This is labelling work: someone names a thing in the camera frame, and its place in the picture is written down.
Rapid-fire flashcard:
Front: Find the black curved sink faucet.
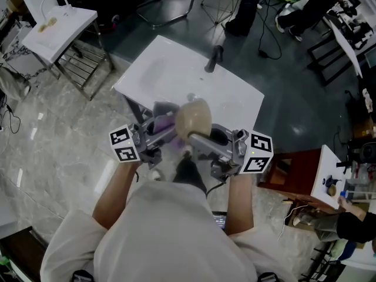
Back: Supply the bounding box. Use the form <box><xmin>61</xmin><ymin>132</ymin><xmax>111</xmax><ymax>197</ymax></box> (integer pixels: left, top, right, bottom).
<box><xmin>204</xmin><ymin>45</ymin><xmax>224</xmax><ymax>73</ymax></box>

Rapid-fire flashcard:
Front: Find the marble patterned board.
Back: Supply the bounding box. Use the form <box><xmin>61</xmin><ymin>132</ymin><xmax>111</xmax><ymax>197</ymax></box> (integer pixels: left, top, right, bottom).
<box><xmin>0</xmin><ymin>41</ymin><xmax>45</xmax><ymax>79</ymax></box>

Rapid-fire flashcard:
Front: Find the purple grey cloth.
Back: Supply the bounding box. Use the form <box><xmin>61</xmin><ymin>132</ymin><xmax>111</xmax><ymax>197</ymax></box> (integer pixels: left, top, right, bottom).
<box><xmin>152</xmin><ymin>100</ymin><xmax>189</xmax><ymax>151</ymax></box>

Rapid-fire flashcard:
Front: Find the grey fabric bag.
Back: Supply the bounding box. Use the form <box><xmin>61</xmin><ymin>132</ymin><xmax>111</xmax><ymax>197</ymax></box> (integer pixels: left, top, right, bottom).
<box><xmin>0</xmin><ymin>66</ymin><xmax>32</xmax><ymax>101</ymax></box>

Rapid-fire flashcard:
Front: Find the black round appliance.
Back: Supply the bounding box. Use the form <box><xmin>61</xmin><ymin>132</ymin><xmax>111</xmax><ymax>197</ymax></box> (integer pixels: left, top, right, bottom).
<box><xmin>346</xmin><ymin>141</ymin><xmax>376</xmax><ymax>161</ymax></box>

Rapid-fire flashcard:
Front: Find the black phone screen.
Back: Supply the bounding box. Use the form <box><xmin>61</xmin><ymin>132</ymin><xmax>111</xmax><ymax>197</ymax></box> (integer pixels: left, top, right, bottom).
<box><xmin>211</xmin><ymin>211</ymin><xmax>228</xmax><ymax>232</ymax></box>

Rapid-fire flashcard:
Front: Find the black floor cable with adapter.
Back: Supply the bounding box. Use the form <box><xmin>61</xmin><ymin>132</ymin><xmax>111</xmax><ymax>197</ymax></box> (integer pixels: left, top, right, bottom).
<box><xmin>257</xmin><ymin>0</ymin><xmax>283</xmax><ymax>60</ymax></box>

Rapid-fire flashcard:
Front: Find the white round wire-leg table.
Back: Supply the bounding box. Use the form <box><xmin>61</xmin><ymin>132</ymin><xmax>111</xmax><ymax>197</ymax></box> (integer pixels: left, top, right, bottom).
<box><xmin>201</xmin><ymin>0</ymin><xmax>244</xmax><ymax>26</ymax></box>

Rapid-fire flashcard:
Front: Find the white crumpled paper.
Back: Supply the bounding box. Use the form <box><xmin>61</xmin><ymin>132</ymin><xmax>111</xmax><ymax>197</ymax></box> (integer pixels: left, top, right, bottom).
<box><xmin>362</xmin><ymin>88</ymin><xmax>374</xmax><ymax>111</ymax></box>

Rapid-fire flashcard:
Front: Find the person's white shirt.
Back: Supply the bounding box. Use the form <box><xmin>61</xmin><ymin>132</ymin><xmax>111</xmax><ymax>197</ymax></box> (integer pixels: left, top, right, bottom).
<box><xmin>39</xmin><ymin>180</ymin><xmax>290</xmax><ymax>282</ymax></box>

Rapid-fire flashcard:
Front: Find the dark brown wooden cabinet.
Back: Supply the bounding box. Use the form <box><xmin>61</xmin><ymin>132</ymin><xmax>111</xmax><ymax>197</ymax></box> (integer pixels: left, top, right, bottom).
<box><xmin>0</xmin><ymin>226</ymin><xmax>49</xmax><ymax>282</ymax></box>

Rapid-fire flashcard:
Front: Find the brown cardboard box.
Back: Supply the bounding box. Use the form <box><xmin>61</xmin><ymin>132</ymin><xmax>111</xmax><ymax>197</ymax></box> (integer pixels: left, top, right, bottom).
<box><xmin>5</xmin><ymin>0</ymin><xmax>26</xmax><ymax>14</ymax></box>

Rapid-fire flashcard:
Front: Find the white floor cable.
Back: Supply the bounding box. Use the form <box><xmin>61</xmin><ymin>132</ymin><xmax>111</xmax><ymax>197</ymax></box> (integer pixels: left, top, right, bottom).
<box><xmin>277</xmin><ymin>204</ymin><xmax>309</xmax><ymax>240</ymax></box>

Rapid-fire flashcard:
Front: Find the white sink with white faucet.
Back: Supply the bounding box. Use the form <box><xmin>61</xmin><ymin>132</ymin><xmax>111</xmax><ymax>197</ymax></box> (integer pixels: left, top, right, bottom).
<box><xmin>22</xmin><ymin>6</ymin><xmax>98</xmax><ymax>64</ymax></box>

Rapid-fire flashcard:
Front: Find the clear plastic bin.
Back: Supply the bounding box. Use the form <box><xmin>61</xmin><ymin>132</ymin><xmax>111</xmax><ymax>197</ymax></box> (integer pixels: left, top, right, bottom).
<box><xmin>351</xmin><ymin>157</ymin><xmax>376</xmax><ymax>187</ymax></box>

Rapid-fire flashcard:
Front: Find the tan wooden bowl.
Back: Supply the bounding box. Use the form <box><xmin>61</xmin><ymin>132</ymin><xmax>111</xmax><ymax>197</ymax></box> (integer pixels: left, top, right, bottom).
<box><xmin>175</xmin><ymin>98</ymin><xmax>212</xmax><ymax>142</ymax></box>

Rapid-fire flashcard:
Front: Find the steel sink stand with shelf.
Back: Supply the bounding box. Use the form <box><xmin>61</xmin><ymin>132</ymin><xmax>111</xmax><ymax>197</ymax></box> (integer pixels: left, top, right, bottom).
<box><xmin>38</xmin><ymin>21</ymin><xmax>115</xmax><ymax>101</ymax></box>

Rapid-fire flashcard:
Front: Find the black shoulder strap buckle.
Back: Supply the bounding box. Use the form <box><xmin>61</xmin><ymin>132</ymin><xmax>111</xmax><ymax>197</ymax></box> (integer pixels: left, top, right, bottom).
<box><xmin>257</xmin><ymin>271</ymin><xmax>280</xmax><ymax>282</ymax></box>
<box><xmin>71</xmin><ymin>270</ymin><xmax>95</xmax><ymax>282</ymax></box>

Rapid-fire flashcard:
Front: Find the person's right leg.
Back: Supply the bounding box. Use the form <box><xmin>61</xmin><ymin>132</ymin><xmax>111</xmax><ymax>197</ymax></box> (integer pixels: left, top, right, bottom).
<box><xmin>172</xmin><ymin>158</ymin><xmax>207</xmax><ymax>194</ymax></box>

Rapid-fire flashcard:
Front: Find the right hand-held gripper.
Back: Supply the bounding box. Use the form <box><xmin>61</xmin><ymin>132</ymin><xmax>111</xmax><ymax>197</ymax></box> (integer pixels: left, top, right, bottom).
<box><xmin>189</xmin><ymin>123</ymin><xmax>274</xmax><ymax>183</ymax></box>

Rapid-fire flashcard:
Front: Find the white slanted table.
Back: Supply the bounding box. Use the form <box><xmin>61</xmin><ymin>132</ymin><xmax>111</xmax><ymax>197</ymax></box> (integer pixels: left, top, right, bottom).
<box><xmin>307</xmin><ymin>19</ymin><xmax>367</xmax><ymax>86</ymax></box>

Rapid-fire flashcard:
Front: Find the white arched faucet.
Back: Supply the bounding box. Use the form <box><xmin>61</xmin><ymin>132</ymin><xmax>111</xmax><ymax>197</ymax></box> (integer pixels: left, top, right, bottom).
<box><xmin>40</xmin><ymin>0</ymin><xmax>71</xmax><ymax>16</ymax></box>

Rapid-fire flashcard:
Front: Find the person's left forearm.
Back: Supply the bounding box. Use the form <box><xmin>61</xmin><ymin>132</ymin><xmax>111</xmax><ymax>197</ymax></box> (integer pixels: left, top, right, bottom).
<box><xmin>92</xmin><ymin>160</ymin><xmax>142</xmax><ymax>231</ymax></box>

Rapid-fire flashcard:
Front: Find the light green towel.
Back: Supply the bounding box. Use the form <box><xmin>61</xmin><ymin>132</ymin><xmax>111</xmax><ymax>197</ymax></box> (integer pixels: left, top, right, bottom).
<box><xmin>331</xmin><ymin>239</ymin><xmax>345</xmax><ymax>261</ymax></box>

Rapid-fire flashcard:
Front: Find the white ceramic sink basin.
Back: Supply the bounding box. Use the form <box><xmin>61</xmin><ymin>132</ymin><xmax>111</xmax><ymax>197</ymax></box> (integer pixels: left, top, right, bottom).
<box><xmin>113</xmin><ymin>35</ymin><xmax>264</xmax><ymax>129</ymax></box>

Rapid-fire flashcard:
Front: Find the black metal rack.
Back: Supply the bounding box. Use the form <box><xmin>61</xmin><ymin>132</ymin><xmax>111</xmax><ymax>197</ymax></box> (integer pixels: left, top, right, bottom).
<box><xmin>305</xmin><ymin>239</ymin><xmax>353</xmax><ymax>282</ymax></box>

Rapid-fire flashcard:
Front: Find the white stone slab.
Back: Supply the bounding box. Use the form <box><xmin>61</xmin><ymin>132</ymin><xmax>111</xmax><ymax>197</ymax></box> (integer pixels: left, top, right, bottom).
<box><xmin>310</xmin><ymin>144</ymin><xmax>343</xmax><ymax>210</ymax></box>

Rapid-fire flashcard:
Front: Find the person's right forearm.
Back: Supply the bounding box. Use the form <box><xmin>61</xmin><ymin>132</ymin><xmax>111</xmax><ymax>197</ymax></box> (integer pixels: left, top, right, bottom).
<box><xmin>225</xmin><ymin>173</ymin><xmax>255</xmax><ymax>237</ymax></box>

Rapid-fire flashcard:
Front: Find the reddish wooden cabinet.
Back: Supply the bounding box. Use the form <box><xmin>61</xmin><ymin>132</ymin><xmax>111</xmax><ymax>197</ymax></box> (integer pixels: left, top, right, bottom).
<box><xmin>260</xmin><ymin>148</ymin><xmax>324</xmax><ymax>205</ymax></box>

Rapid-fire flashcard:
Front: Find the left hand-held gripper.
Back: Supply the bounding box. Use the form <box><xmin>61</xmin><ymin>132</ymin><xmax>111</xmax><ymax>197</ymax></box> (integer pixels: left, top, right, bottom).
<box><xmin>109</xmin><ymin>120</ymin><xmax>179</xmax><ymax>170</ymax></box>

